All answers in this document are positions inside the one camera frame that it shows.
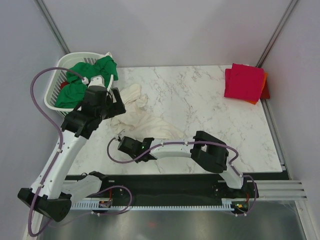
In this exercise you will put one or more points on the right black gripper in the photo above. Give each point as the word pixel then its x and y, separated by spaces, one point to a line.
pixel 133 157

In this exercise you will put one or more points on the right corner metal profile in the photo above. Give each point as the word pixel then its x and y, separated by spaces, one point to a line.
pixel 277 31

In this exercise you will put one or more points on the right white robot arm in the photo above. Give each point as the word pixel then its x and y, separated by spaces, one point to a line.
pixel 209 152

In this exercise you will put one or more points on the white slotted cable duct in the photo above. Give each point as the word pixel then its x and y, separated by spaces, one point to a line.
pixel 91 204

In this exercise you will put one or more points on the corner metal profile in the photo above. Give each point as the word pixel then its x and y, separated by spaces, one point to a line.
pixel 277 31
pixel 52 25

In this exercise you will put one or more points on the folded magenta t shirt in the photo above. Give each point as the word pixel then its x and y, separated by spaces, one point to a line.
pixel 244 82

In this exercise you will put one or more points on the folded dark red t shirt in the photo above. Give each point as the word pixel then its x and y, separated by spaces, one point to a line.
pixel 265 93

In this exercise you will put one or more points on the white plastic laundry basket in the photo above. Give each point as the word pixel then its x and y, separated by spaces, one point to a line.
pixel 60 75

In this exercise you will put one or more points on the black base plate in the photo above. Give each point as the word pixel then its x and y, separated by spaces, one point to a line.
pixel 172 189

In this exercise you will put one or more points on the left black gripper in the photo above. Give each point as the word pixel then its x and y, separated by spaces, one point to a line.
pixel 119 107

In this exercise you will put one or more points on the cream white t shirt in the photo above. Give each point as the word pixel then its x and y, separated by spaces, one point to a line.
pixel 137 123

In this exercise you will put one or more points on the green t shirt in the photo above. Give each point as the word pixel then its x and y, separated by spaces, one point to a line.
pixel 73 93

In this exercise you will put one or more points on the red t shirt in basket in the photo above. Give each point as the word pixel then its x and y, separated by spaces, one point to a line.
pixel 63 84

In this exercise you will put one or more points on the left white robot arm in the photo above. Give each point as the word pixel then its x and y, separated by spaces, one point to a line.
pixel 49 195

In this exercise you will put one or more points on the left corner metal profile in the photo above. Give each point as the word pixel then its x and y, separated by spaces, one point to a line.
pixel 52 25

